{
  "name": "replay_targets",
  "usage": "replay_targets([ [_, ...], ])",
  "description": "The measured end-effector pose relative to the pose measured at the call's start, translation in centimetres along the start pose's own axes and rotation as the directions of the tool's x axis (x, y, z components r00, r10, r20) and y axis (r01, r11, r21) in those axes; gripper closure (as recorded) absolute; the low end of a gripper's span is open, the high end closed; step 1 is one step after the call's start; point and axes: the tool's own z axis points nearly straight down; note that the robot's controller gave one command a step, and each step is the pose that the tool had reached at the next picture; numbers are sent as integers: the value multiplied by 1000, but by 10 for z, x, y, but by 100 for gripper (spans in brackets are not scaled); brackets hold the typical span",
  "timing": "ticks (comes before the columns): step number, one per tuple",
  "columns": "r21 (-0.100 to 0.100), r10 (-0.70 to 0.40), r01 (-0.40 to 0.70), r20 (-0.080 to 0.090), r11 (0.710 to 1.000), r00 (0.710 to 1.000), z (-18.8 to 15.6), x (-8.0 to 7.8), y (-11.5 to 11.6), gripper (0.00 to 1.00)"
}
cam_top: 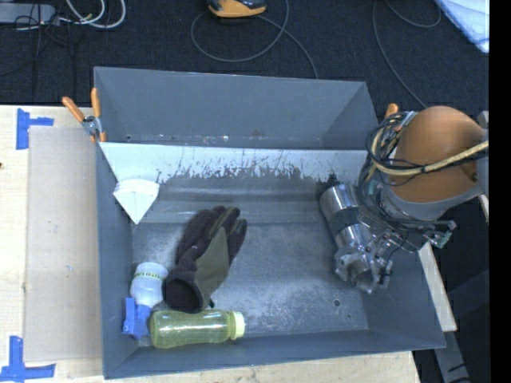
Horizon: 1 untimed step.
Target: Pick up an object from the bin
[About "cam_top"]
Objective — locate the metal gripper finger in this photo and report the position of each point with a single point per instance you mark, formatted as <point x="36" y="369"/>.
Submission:
<point x="345" y="267"/>
<point x="373" y="279"/>

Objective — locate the grey metal bin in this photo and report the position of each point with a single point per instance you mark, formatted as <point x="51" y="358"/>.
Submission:
<point x="279" y="261"/>

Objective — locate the dark brown and green glove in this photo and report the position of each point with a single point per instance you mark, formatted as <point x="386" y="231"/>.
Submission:
<point x="203" y="261"/>

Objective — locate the yellow clear plastic bottle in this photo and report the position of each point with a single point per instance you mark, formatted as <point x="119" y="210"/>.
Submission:
<point x="191" y="328"/>

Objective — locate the white spray bottle blue trigger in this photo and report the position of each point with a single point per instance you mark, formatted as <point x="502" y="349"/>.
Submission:
<point x="147" y="285"/>

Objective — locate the white folded paper piece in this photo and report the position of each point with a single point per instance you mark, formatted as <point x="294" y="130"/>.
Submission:
<point x="135" y="198"/>

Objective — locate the pale flat board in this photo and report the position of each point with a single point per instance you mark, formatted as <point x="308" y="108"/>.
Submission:
<point x="60" y="234"/>

